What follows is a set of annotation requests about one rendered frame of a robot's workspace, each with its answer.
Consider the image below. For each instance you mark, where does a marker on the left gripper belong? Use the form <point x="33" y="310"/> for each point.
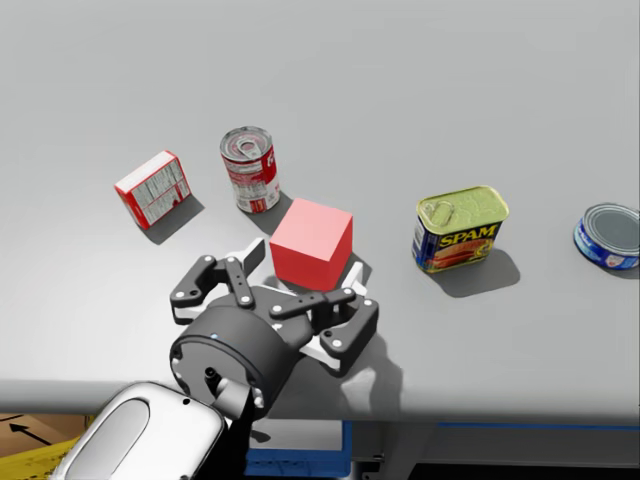
<point x="235" y="345"/>

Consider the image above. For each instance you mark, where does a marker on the pink cube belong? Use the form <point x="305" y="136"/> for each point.
<point x="310" y="245"/>

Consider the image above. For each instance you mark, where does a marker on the red and white can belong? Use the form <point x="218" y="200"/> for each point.
<point x="250" y="170"/>

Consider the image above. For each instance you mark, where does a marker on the blue box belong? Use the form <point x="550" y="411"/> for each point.
<point x="300" y="462"/>

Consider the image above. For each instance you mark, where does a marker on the red and white carton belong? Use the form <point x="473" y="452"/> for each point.
<point x="152" y="192"/>

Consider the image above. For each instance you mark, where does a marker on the green and blue rectangular can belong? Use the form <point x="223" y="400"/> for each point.
<point x="457" y="230"/>

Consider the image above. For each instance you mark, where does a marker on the brown box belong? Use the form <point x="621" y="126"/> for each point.
<point x="45" y="427"/>

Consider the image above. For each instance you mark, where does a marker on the yellow box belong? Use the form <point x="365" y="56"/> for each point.
<point x="30" y="462"/>

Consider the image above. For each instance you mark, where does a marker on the blue flat can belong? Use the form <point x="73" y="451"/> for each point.
<point x="610" y="235"/>

